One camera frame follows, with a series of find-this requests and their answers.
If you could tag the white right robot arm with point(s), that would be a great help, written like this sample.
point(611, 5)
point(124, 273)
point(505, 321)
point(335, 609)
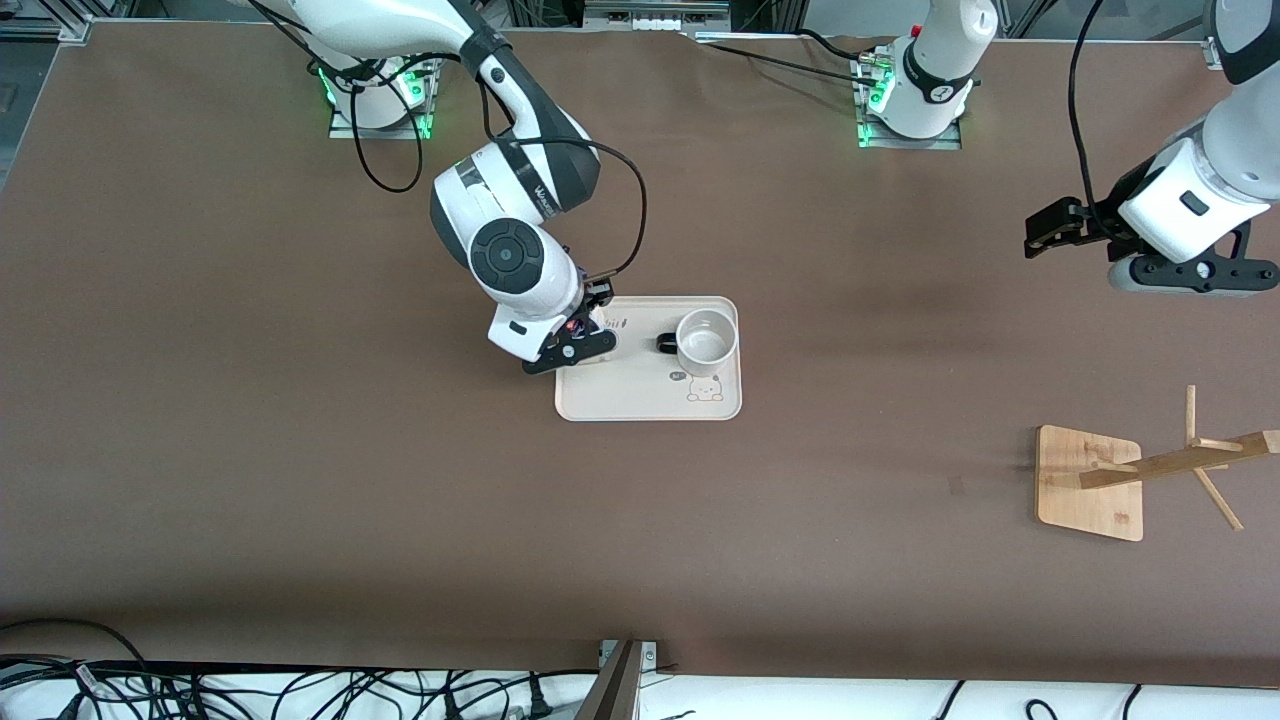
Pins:
point(505, 255)

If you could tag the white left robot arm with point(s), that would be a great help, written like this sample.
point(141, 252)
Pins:
point(1190, 190)

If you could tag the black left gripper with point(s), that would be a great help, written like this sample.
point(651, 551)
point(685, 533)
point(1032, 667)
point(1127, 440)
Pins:
point(1098, 222)

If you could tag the grey aluminium pole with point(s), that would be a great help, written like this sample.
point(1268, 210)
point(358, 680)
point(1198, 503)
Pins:
point(612, 690)

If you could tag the wooden cup rack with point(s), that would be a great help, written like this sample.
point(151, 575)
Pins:
point(1090, 490)

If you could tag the beige plastic tray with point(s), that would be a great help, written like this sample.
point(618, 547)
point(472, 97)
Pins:
point(640, 392)

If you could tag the aluminium corner bracket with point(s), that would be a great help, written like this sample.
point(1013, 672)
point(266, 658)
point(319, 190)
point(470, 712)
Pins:
point(1218, 52)

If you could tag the aluminium frame profile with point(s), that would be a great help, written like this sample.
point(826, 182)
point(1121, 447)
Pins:
point(45, 30)
point(655, 12)

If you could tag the blue white milk carton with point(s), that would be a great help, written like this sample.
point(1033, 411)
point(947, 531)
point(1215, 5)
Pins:
point(572, 326)

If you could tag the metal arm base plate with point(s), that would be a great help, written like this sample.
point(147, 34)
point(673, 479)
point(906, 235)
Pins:
point(400, 132)
point(950, 143)

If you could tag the small metal mounting bracket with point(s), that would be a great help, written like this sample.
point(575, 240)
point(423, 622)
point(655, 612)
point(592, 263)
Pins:
point(648, 655)

